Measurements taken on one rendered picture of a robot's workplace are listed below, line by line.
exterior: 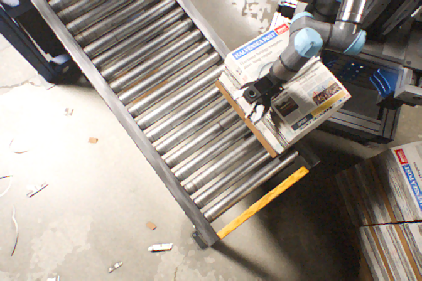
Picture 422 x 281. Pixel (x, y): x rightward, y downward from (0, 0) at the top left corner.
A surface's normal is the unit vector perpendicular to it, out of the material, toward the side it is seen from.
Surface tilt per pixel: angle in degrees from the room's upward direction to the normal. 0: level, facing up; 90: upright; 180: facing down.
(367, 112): 0
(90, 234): 0
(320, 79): 11
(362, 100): 0
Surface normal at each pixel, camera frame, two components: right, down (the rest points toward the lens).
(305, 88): 0.18, -0.40
